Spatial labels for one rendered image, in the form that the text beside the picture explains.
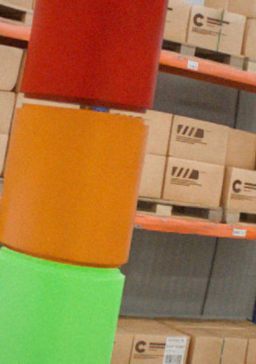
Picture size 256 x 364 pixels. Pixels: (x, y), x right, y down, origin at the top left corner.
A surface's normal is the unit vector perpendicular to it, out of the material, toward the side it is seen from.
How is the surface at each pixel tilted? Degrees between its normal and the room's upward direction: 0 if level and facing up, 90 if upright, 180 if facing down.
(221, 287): 90
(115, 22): 90
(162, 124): 89
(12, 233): 90
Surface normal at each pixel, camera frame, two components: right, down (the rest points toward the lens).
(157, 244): 0.45, 0.12
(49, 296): 0.00, 0.05
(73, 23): -0.26, 0.01
